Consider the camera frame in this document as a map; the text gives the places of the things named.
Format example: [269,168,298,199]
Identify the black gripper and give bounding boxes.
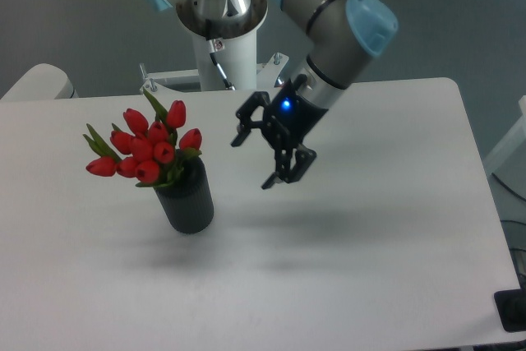
[230,77,328,190]

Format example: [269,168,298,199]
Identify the red tulip bouquet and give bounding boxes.
[83,92,202,188]

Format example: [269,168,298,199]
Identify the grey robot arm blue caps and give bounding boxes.
[147,0,398,188]

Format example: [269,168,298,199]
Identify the dark grey ribbed vase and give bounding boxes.
[155,157,215,234]

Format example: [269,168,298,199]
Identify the white rounded chair back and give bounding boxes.
[1,63,79,102]

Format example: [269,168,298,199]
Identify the white furniture at right edge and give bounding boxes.
[482,96,525,179]

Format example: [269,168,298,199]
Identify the black device at table corner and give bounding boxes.
[494,289,525,333]

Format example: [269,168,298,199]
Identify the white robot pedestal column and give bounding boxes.
[191,30,257,91]

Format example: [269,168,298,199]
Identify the white pedestal base frame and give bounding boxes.
[139,52,289,95]

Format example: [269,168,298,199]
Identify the black cable on floor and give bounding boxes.
[491,169,526,200]

